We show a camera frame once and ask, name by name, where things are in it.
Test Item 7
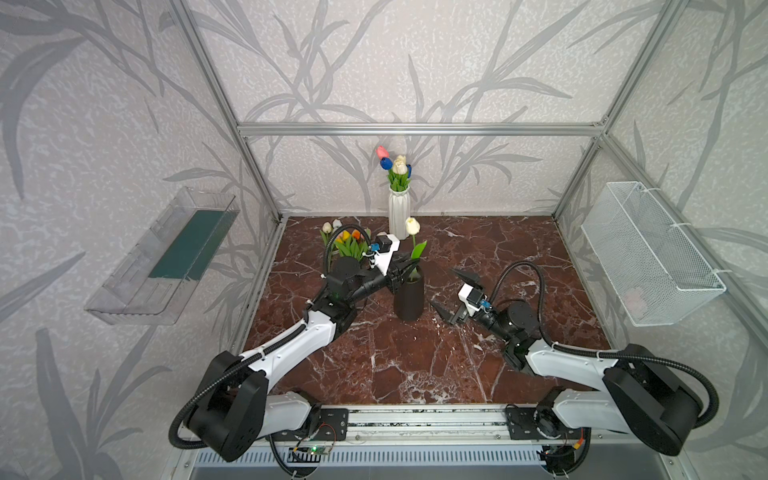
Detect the black cone vase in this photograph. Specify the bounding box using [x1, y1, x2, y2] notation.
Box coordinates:
[393, 266, 425, 322]

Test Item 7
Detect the white ribbed vase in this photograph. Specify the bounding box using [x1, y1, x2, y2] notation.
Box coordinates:
[388, 187, 411, 240]

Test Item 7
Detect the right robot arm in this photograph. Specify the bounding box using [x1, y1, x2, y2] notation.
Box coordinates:
[431, 270, 720, 456]

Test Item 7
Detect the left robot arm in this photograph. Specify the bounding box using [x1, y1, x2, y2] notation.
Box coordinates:
[168, 256, 419, 462]

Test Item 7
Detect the pink object in basket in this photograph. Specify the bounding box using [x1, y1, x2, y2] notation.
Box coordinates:
[622, 287, 648, 320]

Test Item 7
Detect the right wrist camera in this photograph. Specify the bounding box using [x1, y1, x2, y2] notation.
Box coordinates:
[458, 283, 491, 317]

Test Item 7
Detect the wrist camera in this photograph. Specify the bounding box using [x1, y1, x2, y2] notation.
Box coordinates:
[369, 234, 400, 275]
[458, 283, 491, 317]

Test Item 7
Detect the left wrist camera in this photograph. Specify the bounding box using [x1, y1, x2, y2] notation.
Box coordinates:
[369, 234, 400, 275]

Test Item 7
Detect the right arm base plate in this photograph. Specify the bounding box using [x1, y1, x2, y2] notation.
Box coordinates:
[504, 404, 581, 443]

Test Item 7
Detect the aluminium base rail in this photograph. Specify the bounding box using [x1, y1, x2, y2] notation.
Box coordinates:
[173, 403, 679, 448]

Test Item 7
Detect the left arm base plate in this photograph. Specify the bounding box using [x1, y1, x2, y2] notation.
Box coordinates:
[293, 407, 350, 441]

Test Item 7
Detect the white wire mesh basket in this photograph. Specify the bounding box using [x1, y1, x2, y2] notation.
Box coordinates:
[582, 181, 727, 327]

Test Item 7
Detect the right black cable hose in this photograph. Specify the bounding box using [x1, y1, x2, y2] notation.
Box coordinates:
[488, 260, 720, 428]

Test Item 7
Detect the clear plastic wall shelf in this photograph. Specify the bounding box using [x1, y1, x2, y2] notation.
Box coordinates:
[85, 187, 240, 325]

